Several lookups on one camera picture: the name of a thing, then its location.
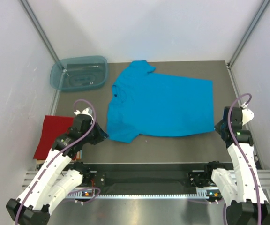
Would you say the blue t shirt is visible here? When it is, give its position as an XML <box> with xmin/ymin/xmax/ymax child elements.
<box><xmin>106</xmin><ymin>60</ymin><xmax>214</xmax><ymax>143</ymax></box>

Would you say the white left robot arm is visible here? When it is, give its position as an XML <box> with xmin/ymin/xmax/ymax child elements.
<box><xmin>6</xmin><ymin>107</ymin><xmax>108</xmax><ymax>225</ymax></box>

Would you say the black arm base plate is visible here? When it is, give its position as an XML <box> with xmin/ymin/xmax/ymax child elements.
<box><xmin>85</xmin><ymin>163</ymin><xmax>214</xmax><ymax>187</ymax></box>

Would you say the aluminium frame rail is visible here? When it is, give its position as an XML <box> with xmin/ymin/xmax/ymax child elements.
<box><xmin>22</xmin><ymin>171</ymin><xmax>37</xmax><ymax>189</ymax></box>

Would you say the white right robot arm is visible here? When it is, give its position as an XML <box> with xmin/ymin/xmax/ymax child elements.
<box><xmin>203</xmin><ymin>106</ymin><xmax>270</xmax><ymax>225</ymax></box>

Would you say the left aluminium corner post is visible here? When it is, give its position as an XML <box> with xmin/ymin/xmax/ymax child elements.
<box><xmin>19</xmin><ymin>0</ymin><xmax>59</xmax><ymax>62</ymax></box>

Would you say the grey slotted cable duct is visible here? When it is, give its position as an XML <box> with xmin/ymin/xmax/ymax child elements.
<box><xmin>67</xmin><ymin>189</ymin><xmax>222</xmax><ymax>199</ymax></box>

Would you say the right aluminium corner post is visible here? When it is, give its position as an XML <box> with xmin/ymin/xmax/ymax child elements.
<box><xmin>227</xmin><ymin>0</ymin><xmax>270</xmax><ymax>68</ymax></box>

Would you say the aluminium corner post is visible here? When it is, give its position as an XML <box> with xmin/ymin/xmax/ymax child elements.
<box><xmin>227</xmin><ymin>0</ymin><xmax>270</xmax><ymax>68</ymax></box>
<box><xmin>19</xmin><ymin>0</ymin><xmax>59</xmax><ymax>62</ymax></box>

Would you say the red folded t shirt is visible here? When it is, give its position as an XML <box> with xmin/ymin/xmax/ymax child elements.
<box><xmin>33</xmin><ymin>115</ymin><xmax>74</xmax><ymax>160</ymax></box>

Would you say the beige folded t shirt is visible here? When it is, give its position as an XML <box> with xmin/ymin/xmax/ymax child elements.
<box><xmin>36</xmin><ymin>160</ymin><xmax>45</xmax><ymax>165</ymax></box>

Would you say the teal plastic basin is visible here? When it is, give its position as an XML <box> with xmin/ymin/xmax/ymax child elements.
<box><xmin>50</xmin><ymin>56</ymin><xmax>109</xmax><ymax>92</ymax></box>

